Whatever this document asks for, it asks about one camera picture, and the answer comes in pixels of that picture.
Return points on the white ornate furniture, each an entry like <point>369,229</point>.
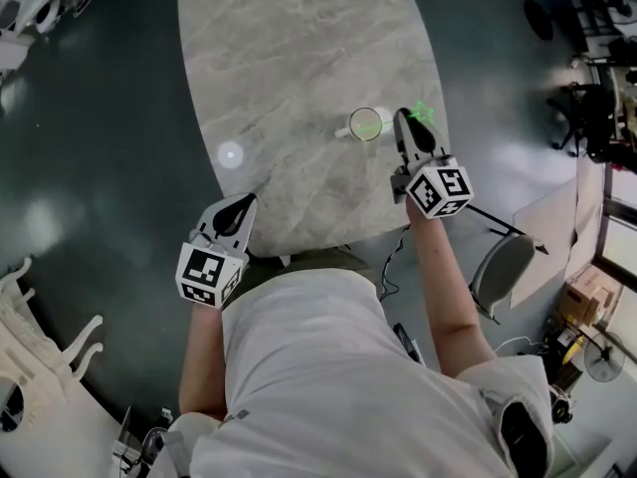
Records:
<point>30,346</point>

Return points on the person's white shirt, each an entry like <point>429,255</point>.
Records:
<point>338,381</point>

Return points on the black round stool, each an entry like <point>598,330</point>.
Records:
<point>538,19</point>

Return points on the black office chair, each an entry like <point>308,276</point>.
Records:
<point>587,122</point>

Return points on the black device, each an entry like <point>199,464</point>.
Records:
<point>408,344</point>

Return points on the person's right forearm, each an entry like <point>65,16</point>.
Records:
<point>443,287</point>

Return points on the green star stick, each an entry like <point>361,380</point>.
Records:
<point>422,111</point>

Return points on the white robot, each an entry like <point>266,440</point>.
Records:
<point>40,3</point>

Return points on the cardboard box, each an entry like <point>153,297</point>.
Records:
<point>589,297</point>

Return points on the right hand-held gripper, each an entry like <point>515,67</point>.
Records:
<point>438,187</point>

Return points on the black tripod legs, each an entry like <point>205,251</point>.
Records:
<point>502,224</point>

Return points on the person's olive trousers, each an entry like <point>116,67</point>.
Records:
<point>318,259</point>

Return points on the clear glass cup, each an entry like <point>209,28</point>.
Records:
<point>365,125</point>

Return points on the black floor fan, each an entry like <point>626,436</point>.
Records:
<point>604,356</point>

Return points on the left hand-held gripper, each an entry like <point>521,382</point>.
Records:
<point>206,272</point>

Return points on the grey chair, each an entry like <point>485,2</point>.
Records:
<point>500,267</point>

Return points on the person's left forearm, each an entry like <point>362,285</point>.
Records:
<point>201,361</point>

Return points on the white board sheet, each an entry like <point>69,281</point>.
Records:
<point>552,237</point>

